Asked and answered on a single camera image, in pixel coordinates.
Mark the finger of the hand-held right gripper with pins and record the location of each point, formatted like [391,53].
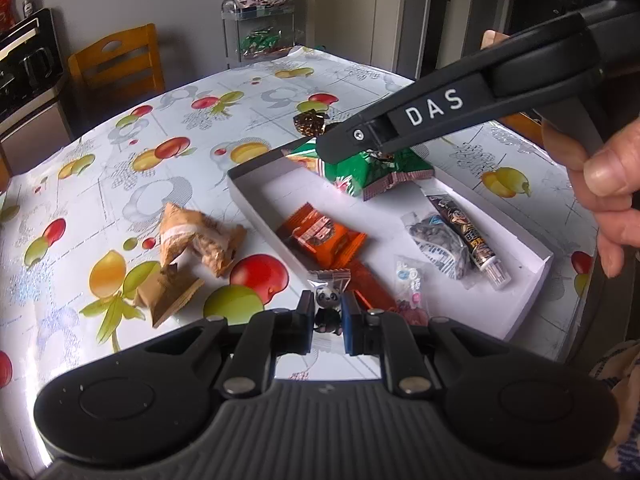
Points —
[350,142]

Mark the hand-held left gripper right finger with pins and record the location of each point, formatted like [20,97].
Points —
[351,327]

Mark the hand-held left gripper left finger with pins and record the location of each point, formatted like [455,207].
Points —
[305,320]

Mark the panda print snack packet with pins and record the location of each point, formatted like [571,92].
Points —
[327,300]

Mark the green snack bag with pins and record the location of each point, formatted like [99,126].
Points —
[365,172]

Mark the red orange snack packet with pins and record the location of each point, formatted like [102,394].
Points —
[372,285]

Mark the small clear candy packet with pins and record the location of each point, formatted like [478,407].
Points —
[412,285]

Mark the white cardboard box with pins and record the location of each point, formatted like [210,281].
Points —
[390,220]

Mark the clear sunflower seed packet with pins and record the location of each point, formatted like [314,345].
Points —
[440,250]

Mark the black yellow tube snack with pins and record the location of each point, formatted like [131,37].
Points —
[470,240]

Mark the person's right hand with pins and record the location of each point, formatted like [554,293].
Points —
[615,195]

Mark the brown gold chocolate wrapper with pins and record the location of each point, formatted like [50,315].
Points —
[310,122]

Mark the triangular brown snack packet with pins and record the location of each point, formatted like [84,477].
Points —
[200,237]

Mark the green wrapped candies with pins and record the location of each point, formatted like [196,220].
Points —
[260,42]

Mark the small brown snack packet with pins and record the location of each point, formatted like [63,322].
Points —
[167,297]

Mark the fruit print tablecloth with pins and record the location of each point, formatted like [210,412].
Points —
[150,170]

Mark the wooden chair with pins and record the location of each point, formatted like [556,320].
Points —
[117,62]

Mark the person's patterned clothing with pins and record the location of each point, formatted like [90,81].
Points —
[617,395]

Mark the black oven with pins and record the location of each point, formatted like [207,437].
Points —
[27,75]

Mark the red snack bag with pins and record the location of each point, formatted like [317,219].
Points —
[6,7]

